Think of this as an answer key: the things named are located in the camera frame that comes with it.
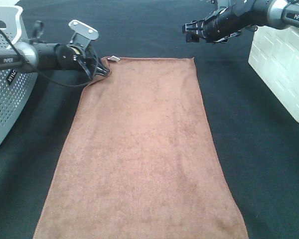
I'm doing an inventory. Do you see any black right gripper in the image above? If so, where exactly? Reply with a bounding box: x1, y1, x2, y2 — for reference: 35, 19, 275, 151
182, 6, 252, 43

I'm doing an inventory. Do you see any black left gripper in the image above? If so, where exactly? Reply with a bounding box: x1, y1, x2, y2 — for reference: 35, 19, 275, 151
55, 45, 111, 80

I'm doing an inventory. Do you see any brown towel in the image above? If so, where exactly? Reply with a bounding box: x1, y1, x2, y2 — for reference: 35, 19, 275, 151
33, 58, 248, 239

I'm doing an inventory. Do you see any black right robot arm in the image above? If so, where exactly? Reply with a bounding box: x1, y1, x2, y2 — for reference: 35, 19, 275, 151
182, 0, 299, 44

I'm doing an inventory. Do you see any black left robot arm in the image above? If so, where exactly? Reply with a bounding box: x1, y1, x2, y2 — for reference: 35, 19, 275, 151
0, 19, 110, 80

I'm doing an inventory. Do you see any white plastic storage box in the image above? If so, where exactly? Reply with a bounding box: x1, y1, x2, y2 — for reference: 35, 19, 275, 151
248, 26, 299, 123

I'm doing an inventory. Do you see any grey perforated laundry basket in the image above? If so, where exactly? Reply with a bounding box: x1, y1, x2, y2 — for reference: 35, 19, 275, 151
0, 3, 37, 145

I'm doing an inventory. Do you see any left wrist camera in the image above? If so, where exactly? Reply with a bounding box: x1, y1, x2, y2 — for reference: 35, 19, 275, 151
68, 19, 99, 49

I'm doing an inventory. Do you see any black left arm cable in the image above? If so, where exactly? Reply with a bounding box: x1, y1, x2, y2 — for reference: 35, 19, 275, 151
0, 21, 98, 88

